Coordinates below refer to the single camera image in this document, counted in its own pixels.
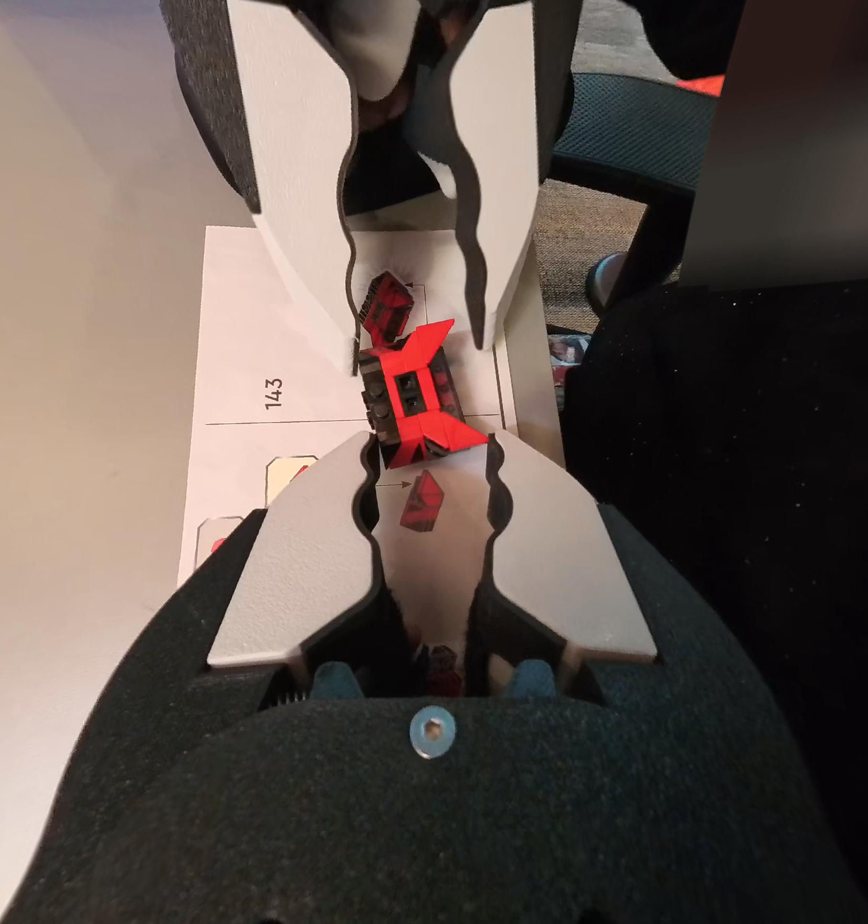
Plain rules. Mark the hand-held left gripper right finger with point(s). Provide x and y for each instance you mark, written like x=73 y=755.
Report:
x=571 y=570

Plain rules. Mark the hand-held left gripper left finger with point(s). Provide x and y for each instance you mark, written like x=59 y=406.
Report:
x=297 y=570

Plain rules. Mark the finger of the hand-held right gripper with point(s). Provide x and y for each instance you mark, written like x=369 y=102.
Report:
x=502 y=144
x=289 y=144

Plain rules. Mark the red lego subassembly with clear piece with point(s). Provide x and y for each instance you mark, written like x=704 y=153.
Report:
x=412 y=404

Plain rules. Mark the lego instruction booklet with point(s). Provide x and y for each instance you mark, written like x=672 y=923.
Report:
x=261 y=325

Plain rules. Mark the person's right hand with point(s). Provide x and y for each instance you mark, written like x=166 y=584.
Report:
x=387 y=108

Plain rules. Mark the black mesh office chair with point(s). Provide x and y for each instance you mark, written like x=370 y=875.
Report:
x=636 y=137

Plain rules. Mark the round grey chair foot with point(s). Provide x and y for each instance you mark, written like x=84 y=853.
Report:
x=606 y=281

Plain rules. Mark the red orange cloth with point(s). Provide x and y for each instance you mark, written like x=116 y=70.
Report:
x=701 y=85

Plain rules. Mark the red and blue printed box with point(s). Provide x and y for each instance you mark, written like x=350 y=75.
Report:
x=565 y=361

